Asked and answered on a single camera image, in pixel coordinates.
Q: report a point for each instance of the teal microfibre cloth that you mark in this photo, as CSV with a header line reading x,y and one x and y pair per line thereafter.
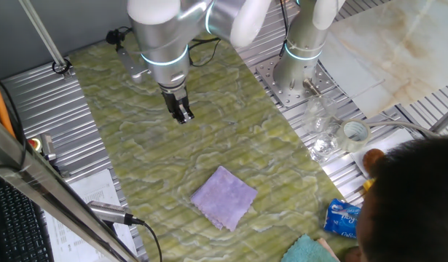
x,y
307,251

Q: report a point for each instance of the silver camera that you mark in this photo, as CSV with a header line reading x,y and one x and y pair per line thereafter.
x,y
107,213

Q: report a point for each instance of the aluminium robot mounting plate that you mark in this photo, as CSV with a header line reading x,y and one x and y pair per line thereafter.
x,y
282,96

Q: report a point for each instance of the black keyboard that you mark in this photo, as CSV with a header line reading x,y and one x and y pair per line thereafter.
x,y
16,225

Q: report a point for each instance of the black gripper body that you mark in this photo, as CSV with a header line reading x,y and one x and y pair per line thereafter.
x,y
176,102

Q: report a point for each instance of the brown scrub pad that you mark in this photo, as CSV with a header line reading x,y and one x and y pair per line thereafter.
x,y
371,158

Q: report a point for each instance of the beige marble pattern sheet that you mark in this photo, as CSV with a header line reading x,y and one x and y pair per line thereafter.
x,y
391,54

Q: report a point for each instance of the printed paper sheet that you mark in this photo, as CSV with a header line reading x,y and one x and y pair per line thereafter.
x,y
96,189

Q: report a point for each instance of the purple microfibre cloth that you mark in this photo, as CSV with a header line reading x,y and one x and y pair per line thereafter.
x,y
223,198

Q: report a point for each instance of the beige flat board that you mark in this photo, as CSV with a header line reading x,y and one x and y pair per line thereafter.
x,y
328,250

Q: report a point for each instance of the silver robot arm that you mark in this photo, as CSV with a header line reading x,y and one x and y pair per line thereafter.
x,y
165,32

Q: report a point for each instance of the thin metal pole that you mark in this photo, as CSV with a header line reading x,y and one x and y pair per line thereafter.
x,y
41,32

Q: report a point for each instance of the person hand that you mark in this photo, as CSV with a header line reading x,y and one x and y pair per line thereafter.
x,y
352,255

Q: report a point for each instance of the clear packing tape roll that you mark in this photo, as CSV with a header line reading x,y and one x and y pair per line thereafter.
x,y
345,141

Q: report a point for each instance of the small clear glass cup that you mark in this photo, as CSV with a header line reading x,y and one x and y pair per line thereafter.
x,y
323,147

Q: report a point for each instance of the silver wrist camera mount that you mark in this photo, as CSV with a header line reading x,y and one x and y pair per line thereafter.
x,y
130,63

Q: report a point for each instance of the blue tissue pack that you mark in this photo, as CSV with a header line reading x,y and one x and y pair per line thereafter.
x,y
342,218

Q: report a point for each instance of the large clear glass beaker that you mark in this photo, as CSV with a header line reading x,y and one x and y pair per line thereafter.
x,y
318,116

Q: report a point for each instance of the white paper sheet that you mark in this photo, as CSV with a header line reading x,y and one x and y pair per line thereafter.
x,y
391,143

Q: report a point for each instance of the red emergency stop button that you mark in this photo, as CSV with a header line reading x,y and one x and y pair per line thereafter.
x,y
36,144

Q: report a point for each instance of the person head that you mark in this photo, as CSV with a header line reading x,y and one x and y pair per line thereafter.
x,y
416,203

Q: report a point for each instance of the green marble pattern sheet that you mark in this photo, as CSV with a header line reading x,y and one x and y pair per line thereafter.
x,y
227,145

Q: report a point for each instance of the yellow ridged sponge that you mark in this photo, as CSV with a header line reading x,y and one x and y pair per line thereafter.
x,y
368,183

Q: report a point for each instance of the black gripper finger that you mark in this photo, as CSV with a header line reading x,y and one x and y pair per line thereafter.
x,y
178,117
187,111

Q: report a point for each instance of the aluminium frame bar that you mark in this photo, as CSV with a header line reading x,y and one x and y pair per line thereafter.
x,y
444,122
45,189

